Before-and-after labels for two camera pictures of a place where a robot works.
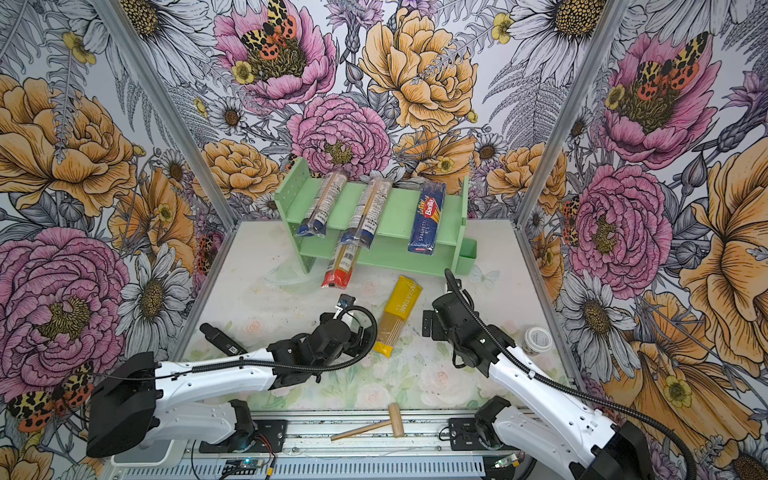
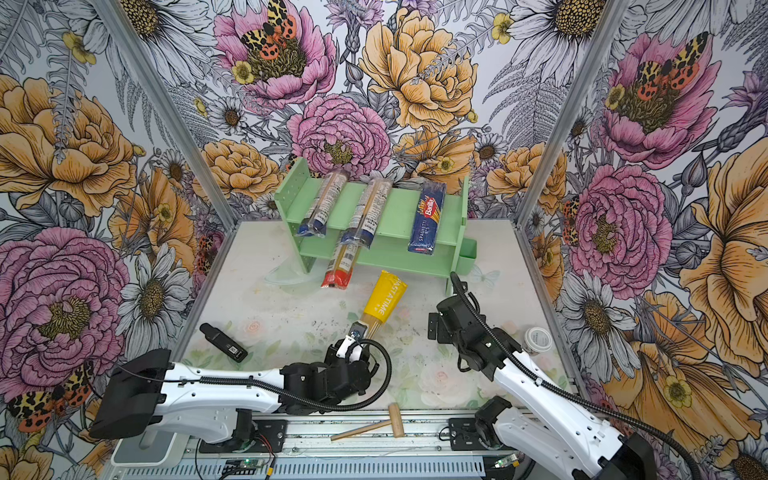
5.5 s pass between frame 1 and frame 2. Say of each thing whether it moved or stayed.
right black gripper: stayed
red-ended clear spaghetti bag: stayed
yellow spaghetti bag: moved
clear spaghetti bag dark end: stayed
